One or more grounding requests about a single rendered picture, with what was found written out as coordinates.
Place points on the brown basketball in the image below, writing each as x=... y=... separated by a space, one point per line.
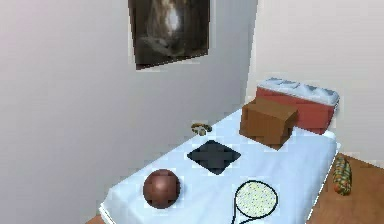
x=161 y=188

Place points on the small brown patterned object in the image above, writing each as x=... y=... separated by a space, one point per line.
x=201 y=128

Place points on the dark grey flat square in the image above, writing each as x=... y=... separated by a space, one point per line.
x=214 y=156

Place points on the brown cardboard box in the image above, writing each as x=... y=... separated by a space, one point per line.
x=266 y=122

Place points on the red pillow with white top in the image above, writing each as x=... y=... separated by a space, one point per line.
x=310 y=111

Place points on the white bed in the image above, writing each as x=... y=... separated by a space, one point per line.
x=293 y=173

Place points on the multicoloured patterned cushion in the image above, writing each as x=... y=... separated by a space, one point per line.
x=342 y=175

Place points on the dark framed wall picture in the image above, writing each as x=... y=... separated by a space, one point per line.
x=170 y=30

